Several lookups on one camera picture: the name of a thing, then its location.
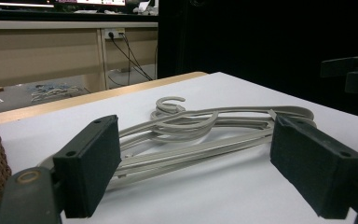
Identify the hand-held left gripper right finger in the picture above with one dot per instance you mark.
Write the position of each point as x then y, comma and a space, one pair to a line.
313, 168

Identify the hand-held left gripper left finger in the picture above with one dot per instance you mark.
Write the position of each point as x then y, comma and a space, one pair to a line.
87, 168

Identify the black curtain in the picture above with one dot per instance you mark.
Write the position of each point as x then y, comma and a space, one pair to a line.
261, 40

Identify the pile of hangers on floor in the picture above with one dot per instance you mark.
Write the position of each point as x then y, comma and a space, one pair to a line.
54, 91

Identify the beige wooden desk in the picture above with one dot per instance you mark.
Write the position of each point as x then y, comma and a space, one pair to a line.
37, 56

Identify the computer monitor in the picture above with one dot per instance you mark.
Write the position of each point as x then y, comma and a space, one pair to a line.
93, 2

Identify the white clutter on desk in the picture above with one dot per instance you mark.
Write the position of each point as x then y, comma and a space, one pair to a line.
146, 7

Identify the white wall power outlet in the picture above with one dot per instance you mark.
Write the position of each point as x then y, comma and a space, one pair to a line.
115, 33

